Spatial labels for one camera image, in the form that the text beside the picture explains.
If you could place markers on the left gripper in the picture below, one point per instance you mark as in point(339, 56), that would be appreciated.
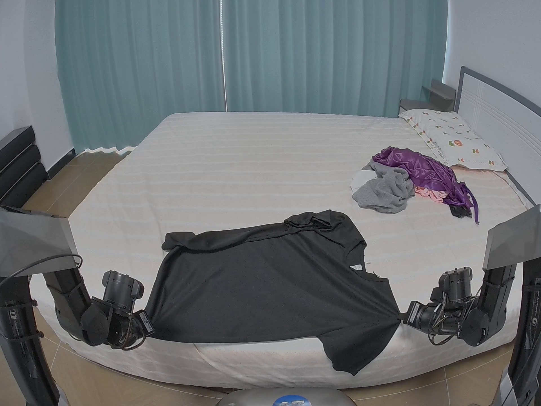
point(139, 330)

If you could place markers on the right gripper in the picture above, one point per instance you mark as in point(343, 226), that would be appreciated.
point(422, 317)

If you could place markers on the black T-shirt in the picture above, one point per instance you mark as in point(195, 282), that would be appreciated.
point(262, 286)

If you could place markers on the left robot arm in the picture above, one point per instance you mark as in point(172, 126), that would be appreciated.
point(34, 235)

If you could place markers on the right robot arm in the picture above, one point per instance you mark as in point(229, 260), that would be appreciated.
point(511, 239)

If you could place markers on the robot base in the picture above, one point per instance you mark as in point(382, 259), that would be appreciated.
point(283, 398)

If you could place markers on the bed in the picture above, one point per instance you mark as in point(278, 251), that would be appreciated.
point(253, 163)

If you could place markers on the pink garment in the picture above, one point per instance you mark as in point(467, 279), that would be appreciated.
point(429, 193)

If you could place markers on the grey knit garment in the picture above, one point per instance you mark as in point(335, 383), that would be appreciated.
point(384, 193)

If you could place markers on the purple satin garment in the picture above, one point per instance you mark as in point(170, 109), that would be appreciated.
point(422, 169)

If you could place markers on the white garment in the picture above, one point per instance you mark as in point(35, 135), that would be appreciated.
point(359, 181)

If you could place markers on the white printed pillow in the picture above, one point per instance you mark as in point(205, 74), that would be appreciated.
point(452, 138)

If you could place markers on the black chest of drawers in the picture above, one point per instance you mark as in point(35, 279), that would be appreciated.
point(19, 163)

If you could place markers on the grey bedside table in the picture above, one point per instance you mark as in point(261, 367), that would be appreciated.
point(427, 103)

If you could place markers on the blue-green curtain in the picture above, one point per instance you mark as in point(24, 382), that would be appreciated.
point(139, 57)
point(338, 45)

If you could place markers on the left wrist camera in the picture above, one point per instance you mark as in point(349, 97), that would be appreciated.
point(122, 288)

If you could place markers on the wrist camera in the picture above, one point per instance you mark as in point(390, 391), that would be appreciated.
point(456, 284)
point(122, 288)

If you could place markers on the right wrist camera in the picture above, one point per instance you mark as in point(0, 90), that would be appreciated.
point(456, 284)

